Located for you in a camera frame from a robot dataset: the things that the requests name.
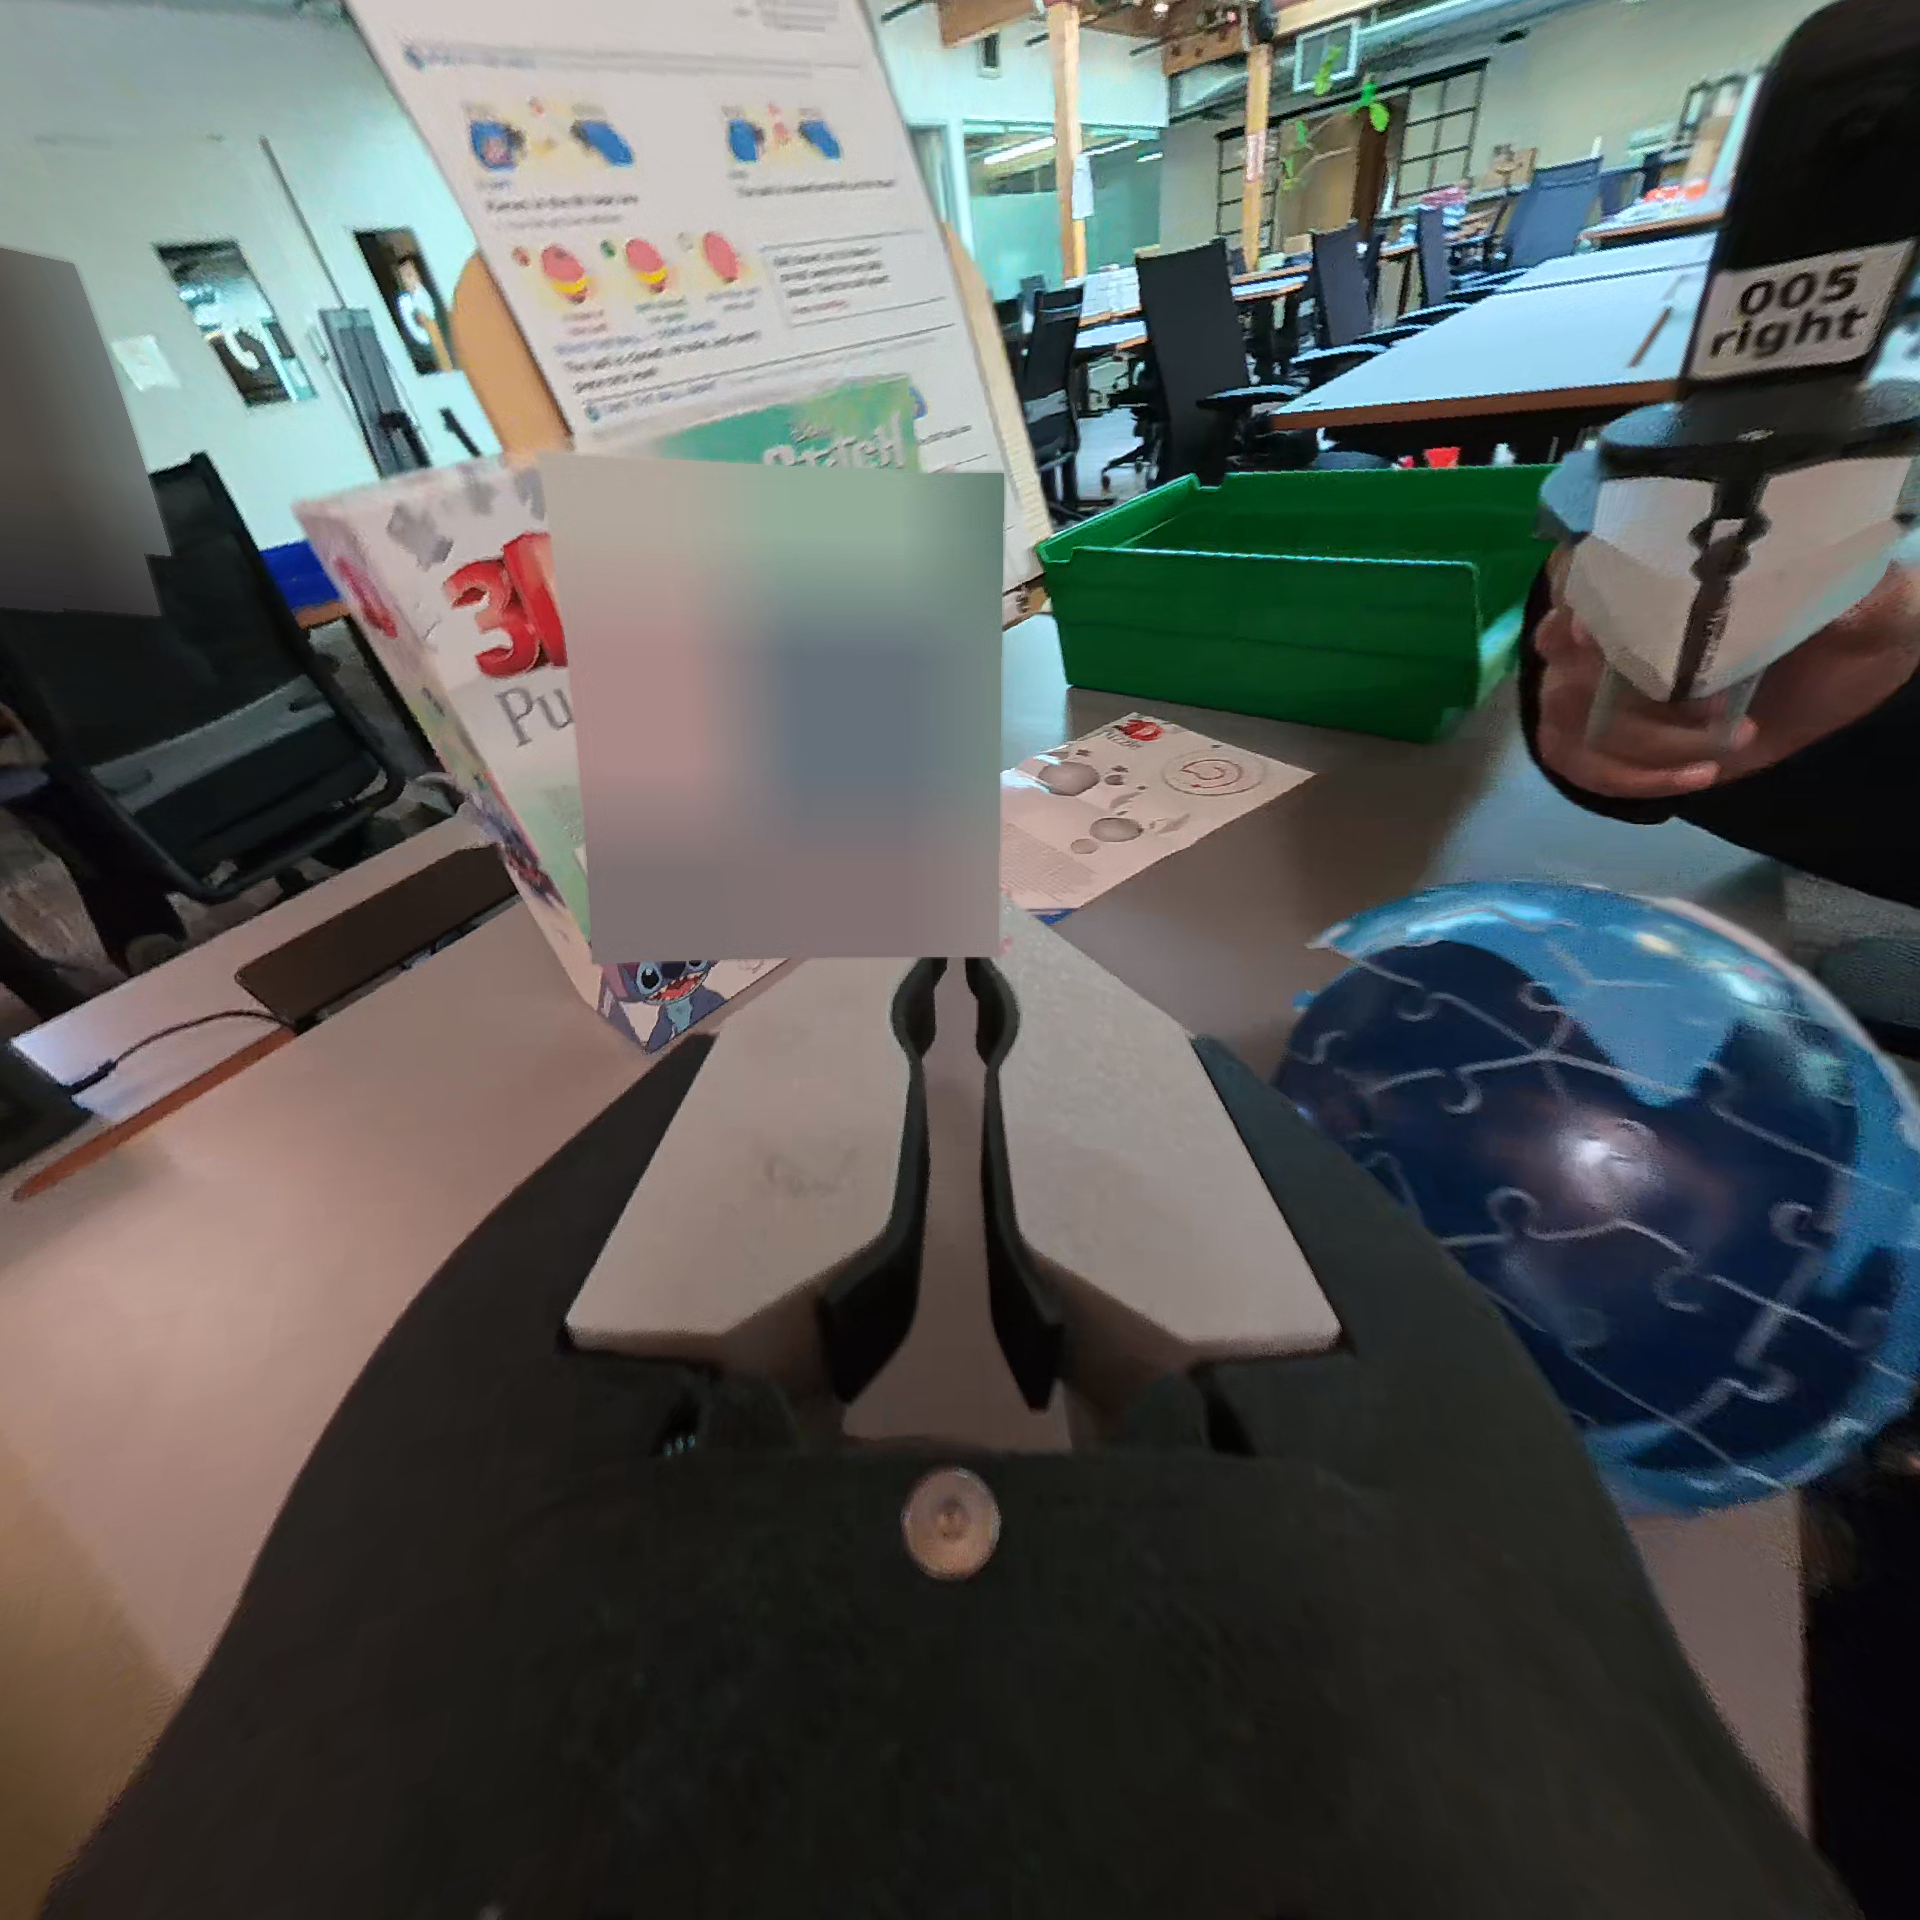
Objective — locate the wall poster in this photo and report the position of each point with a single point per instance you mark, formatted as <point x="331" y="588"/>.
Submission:
<point x="238" y="323"/>
<point x="405" y="303"/>

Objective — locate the white instruction leaflet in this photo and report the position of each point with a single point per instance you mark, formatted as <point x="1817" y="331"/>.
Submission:
<point x="1140" y="812"/>

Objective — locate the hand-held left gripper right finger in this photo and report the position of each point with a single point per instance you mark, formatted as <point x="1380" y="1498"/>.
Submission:
<point x="1154" y="1186"/>

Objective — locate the person's right forearm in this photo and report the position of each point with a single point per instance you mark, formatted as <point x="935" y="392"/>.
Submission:
<point x="1829" y="825"/>

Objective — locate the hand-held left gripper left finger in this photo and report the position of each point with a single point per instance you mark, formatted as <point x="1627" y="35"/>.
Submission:
<point x="749" y="1170"/>

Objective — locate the blue puzzle ball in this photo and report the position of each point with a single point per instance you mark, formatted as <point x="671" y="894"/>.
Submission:
<point x="1621" y="1201"/>

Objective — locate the green plastic bin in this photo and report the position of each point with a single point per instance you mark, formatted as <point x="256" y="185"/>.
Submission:
<point x="1276" y="631"/>

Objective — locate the person's right hand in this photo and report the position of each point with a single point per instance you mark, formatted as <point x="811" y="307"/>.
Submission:
<point x="1845" y="662"/>

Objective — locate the printed instruction sheet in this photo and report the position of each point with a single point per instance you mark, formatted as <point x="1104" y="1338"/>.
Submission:
<point x="676" y="195"/>

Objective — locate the dark-top office table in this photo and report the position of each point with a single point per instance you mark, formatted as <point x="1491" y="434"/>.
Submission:
<point x="1499" y="351"/>

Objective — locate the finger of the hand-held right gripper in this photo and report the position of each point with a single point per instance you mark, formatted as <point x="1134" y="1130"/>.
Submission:
<point x="1634" y="584"/>
<point x="1801" y="571"/>

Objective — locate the cartoon printed puzzle box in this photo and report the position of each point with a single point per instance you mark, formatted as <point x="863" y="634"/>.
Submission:
<point x="433" y="719"/>

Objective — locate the green potted plant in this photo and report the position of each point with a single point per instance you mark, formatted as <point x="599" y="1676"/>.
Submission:
<point x="1335" y="138"/>

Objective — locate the black office chair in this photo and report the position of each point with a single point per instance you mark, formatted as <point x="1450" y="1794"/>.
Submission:
<point x="1200" y="345"/>
<point x="225" y="719"/>
<point x="1054" y="389"/>

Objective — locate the wooden post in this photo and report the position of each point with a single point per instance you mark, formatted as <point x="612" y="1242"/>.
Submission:
<point x="1063" y="152"/>
<point x="1259" y="152"/>

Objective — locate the black flat device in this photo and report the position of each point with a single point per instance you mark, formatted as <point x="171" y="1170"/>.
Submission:
<point x="374" y="937"/>

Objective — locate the person's dark clothed torso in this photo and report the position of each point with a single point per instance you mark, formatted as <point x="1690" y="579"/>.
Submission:
<point x="1868" y="1681"/>

